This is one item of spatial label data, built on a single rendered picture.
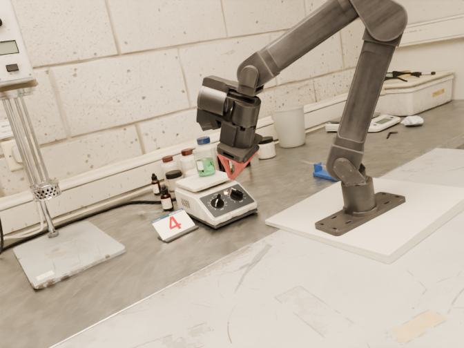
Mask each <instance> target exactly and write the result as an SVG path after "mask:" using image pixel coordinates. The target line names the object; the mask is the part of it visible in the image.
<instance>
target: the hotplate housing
mask: <svg viewBox="0 0 464 348"><path fill-rule="evenodd" d="M235 184H239V185H240V186H241V187H242V188H243V189H244V187H243V186H242V185H241V184H240V183H239V182H236V181H234V180H227V181H225V182H222V183H219V184H216V185H214V186H211V187H208V188H205V189H203V190H201V191H196V192H193V191H190V190H188V189H185V188H182V187H177V188H175V190H174V191H175V196H176V200H177V205H178V208H179V209H181V208H183V209H184V211H185V212H186V214H187V215H189V216H191V217H192V218H195V219H196V220H199V221H201V222H203V223H205V224H207V225H209V226H211V227H213V228H214V229H216V228H219V227H221V226H224V225H225V224H228V223H230V222H233V221H235V220H238V219H240V218H243V217H244V216H247V215H249V214H252V213H254V212H256V211H258V209H257V207H258V203H257V202H256V201H255V200H254V199H253V197H252V196H251V195H250V194H249V193H248V192H247V191H246V190H245V189H244V190H245V191H246V192H247V193H248V194H249V195H250V196H251V198H252V199H253V200H254V201H255V202H253V203H250V204H248V205H246V206H243V207H241V208H238V209H236V210H234V211H231V212H229V213H226V214H224V215H221V216H219V217H213V216H212V214H211V213H210V212H209V210H208V209H207V208H206V207H205V205H204V204H203V203H202V202H201V201H200V199H199V198H201V197H204V196H206V195H209V194H212V193H214V192H217V191H220V190H222V189H225V188H228V187H230V186H233V185H235Z"/></svg>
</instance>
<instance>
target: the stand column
mask: <svg viewBox="0 0 464 348"><path fill-rule="evenodd" d="M6 104H7V107H8V110H9V113H10V116H11V119H12V122H13V124H14V128H15V130H16V133H17V137H18V139H19V143H20V145H21V149H22V151H23V155H24V157H25V160H26V164H27V166H28V170H29V172H30V176H31V178H32V182H33V184H36V183H39V180H38V177H37V174H36V171H35V168H34V165H33V163H32V158H31V156H30V152H29V150H28V146H27V143H26V140H25V137H24V135H23V131H22V129H21V125H20V123H19V119H18V117H17V113H16V110H15V107H14V104H13V102H12V99H7V100H6ZM39 203H40V206H41V210H42V212H43V216H44V218H45V221H46V224H47V227H48V230H49V233H48V234H47V236H48V238H55V237H57V236H58V235H59V232H58V230H55V228H54V225H53V223H52V219H51V216H50V213H49V210H48V207H47V204H46V201H43V202H39Z"/></svg>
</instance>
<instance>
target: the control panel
mask: <svg viewBox="0 0 464 348"><path fill-rule="evenodd" d="M231 188H235V189H237V190H239V191H241V192H243V198H242V199H241V200H238V201H236V200H233V199H231V197H230V194H231ZM224 192H227V194H225V193H224ZM218 194H220V195H221V200H223V201H224V206H223V207H222V208H219V209H217V208H214V207H212V206H211V200H212V199H214V198H216V197H217V195H218ZM199 199H200V201H201V202H202V203H203V204H204V205H205V207H206V208H207V209H208V210H209V212H210V213H211V214H212V216H213V217H215V218H217V217H219V216H221V215H224V214H226V213H229V212H231V211H234V210H236V209H238V208H241V207H243V206H246V205H248V204H250V203H253V202H255V201H254V200H253V199H252V198H251V196H250V195H249V194H248V193H247V192H246V191H245V190H244V189H243V188H242V187H241V186H240V185H239V184H235V185H233V186H230V187H228V188H224V189H222V190H220V191H217V192H214V193H212V194H209V195H206V196H204V197H201V198H199Z"/></svg>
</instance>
